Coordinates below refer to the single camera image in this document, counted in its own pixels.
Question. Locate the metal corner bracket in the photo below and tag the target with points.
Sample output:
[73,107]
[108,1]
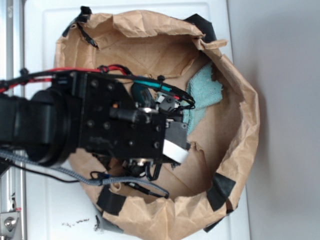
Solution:
[10,224]

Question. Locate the dark green plastic pickle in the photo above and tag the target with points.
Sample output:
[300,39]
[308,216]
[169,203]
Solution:
[142,95]

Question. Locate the light blue terry cloth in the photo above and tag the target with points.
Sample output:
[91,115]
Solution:
[205,92]

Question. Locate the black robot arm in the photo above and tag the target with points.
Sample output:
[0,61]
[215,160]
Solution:
[52,114]

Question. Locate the aluminium frame rail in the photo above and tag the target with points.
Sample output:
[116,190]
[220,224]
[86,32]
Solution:
[13,179]

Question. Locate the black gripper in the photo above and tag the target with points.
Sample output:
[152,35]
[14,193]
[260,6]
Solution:
[112,125]

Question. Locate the brown paper bag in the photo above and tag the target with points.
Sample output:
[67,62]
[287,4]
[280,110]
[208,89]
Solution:
[208,185]

